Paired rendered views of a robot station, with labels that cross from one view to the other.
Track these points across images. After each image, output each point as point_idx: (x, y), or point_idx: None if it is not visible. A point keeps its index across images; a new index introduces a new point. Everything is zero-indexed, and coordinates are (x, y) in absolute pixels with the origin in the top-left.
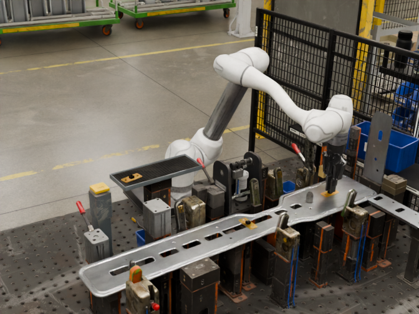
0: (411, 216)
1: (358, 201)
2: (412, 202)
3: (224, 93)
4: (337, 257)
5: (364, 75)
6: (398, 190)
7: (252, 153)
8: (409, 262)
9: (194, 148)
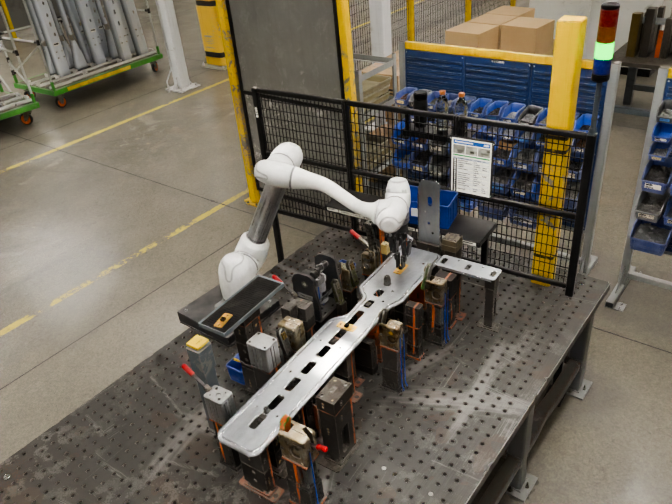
0: (480, 270)
1: None
2: None
3: (265, 195)
4: None
5: (388, 141)
6: (457, 248)
7: (325, 255)
8: (487, 310)
9: (246, 258)
